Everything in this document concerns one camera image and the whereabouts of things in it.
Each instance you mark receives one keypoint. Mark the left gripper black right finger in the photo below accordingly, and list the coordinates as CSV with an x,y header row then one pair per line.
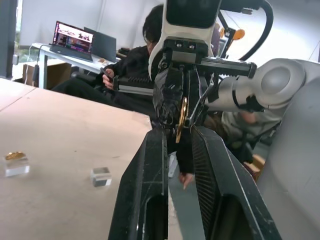
x,y
225,180

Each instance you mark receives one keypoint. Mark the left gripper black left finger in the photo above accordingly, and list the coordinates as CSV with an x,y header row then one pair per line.
x,y
140,190

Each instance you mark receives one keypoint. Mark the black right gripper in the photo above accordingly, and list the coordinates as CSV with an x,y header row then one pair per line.
x,y
190,53

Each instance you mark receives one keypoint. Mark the dark smartphone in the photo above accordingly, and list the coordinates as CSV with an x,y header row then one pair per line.
x,y
104,72

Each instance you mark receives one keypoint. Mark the small cardboard box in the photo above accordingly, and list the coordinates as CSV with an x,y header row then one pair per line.
x,y
256,166

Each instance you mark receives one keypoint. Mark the brown cardboard box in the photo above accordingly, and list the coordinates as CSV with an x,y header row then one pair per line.
x,y
53,75

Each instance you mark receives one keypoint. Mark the person's hanging hand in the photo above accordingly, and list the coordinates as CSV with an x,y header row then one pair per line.
x,y
186,179

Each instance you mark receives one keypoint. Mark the person's hand holding phone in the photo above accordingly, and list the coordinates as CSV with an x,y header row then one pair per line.
x,y
108,80

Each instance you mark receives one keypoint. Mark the clear acrylic block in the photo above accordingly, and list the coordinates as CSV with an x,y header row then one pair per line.
x,y
101,177
17,168

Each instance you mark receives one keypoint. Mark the person in beige clothes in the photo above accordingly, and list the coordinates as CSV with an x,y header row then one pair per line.
x,y
240,127

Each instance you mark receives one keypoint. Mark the seated person in black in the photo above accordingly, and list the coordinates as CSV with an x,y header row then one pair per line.
x,y
135,65

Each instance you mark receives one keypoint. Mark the silver robot torso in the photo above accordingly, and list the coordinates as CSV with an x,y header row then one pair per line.
x,y
292,162

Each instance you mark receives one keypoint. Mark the dark open laptop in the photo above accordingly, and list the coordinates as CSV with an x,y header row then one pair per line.
x,y
103,47

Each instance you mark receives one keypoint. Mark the white desk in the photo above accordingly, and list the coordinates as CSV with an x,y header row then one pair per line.
x,y
65,58

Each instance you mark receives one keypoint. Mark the open laptop with lit screen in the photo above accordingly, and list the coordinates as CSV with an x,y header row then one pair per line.
x,y
73,38

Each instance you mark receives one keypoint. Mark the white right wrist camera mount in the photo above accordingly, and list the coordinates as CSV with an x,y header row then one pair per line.
x,y
186,31

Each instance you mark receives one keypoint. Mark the black frame with orange disc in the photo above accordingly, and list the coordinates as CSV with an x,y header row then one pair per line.
x,y
235,33

